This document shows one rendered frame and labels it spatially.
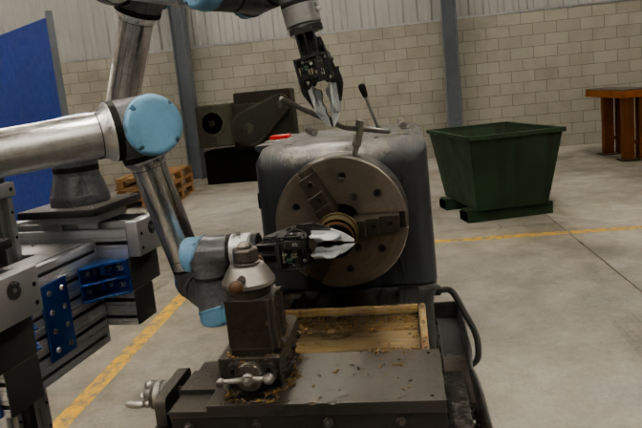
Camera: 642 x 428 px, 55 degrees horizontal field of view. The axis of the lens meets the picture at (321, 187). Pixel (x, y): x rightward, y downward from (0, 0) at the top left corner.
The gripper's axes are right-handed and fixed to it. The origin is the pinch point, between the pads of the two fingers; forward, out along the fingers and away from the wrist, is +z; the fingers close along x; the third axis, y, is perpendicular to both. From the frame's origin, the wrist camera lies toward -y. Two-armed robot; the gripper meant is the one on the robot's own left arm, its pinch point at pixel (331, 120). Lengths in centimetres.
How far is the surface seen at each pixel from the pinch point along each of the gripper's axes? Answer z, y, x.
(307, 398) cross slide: 35, 52, -7
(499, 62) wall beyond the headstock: 6, -1008, 189
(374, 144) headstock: 9.5, -27.8, 5.5
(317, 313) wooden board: 41.1, -0.6, -14.6
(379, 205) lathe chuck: 22.1, -9.9, 4.4
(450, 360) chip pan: 81, -50, 10
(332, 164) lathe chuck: 10.1, -9.9, -3.6
